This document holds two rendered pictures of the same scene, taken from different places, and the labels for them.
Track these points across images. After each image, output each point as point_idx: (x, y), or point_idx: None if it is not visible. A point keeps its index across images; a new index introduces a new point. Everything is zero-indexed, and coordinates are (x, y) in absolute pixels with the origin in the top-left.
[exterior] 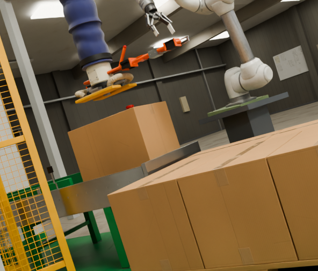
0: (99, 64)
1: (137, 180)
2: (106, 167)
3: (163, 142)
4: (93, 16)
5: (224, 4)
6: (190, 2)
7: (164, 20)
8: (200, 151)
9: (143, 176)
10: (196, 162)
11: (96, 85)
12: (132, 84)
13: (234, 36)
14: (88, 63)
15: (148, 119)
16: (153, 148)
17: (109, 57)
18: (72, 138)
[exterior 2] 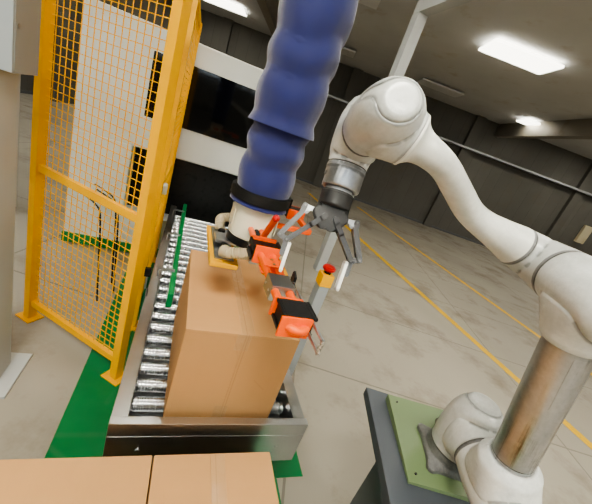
0: (245, 208)
1: None
2: (174, 334)
3: (229, 393)
4: (287, 120)
5: (573, 331)
6: (498, 238)
7: (342, 246)
8: (264, 458)
9: None
10: None
11: (227, 233)
12: None
13: (524, 401)
14: (231, 194)
15: (217, 354)
16: (192, 394)
17: (269, 209)
18: (188, 261)
